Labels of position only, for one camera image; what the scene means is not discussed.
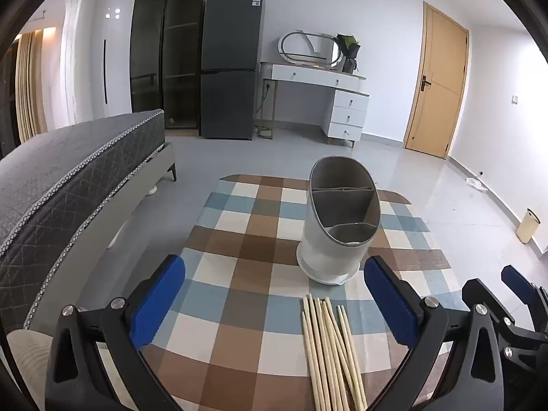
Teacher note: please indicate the dark grey quilted mattress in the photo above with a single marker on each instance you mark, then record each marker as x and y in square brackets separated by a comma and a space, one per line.
[64, 171]

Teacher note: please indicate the oval vanity mirror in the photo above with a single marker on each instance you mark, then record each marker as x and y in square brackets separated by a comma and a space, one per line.
[317, 49]

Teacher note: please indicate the checkered tablecloth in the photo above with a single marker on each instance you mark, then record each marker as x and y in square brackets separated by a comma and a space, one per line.
[239, 274]

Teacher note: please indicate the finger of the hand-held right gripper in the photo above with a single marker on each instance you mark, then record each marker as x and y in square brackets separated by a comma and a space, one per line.
[492, 297]
[516, 280]

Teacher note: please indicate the wrapped flower bouquet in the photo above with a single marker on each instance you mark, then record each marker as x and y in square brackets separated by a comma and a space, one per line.
[347, 43]

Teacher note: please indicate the white plastic scrap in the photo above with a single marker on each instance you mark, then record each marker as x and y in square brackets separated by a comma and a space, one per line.
[475, 183]

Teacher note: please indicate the wooden door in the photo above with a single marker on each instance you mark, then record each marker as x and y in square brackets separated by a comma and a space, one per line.
[436, 94]

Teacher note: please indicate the white wardrobe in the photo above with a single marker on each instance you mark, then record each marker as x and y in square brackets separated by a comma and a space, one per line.
[115, 72]

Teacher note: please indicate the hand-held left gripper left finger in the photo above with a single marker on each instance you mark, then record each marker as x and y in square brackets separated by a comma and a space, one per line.
[158, 297]

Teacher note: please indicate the beige curtain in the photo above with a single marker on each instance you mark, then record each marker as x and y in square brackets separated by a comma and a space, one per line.
[30, 94]

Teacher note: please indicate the beige waste bin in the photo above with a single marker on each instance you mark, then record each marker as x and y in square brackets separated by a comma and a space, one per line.
[527, 224]

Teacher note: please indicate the dark glass cabinet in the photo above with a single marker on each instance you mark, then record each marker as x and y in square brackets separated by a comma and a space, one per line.
[171, 51]

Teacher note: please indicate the white dressing table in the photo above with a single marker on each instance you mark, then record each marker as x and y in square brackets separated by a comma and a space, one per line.
[349, 107]

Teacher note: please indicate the bundle of wooden chopsticks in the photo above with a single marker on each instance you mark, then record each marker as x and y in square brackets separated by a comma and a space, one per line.
[329, 376]

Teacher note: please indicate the white grey utensil holder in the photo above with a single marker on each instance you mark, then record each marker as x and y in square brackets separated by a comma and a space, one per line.
[325, 239]

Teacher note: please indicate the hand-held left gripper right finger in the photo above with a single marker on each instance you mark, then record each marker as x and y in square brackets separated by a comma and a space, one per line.
[389, 297]

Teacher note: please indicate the dark grey refrigerator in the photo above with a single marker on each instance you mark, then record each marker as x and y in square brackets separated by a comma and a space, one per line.
[231, 51]

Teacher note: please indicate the grey bed frame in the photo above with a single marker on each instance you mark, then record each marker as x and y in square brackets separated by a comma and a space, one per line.
[141, 184]

